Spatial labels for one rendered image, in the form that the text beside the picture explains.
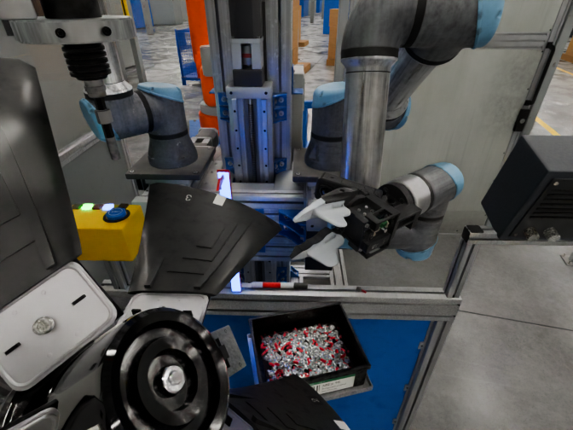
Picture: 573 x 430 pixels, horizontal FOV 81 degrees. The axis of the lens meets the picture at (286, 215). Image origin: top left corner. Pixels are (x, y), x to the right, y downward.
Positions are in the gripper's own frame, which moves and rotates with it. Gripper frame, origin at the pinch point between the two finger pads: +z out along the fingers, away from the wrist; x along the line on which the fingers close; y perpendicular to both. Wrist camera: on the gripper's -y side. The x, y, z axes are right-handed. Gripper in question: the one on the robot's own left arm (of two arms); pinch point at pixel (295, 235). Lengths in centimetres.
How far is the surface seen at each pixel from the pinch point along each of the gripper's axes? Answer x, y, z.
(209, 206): 0.2, -13.1, 7.7
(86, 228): 14.9, -37.3, 25.4
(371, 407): 85, 9, -33
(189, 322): -5.9, 9.9, 19.6
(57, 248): -12.1, 1.7, 27.1
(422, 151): 61, -77, -162
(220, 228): 0.0, -7.0, 8.7
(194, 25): 36, -373, -137
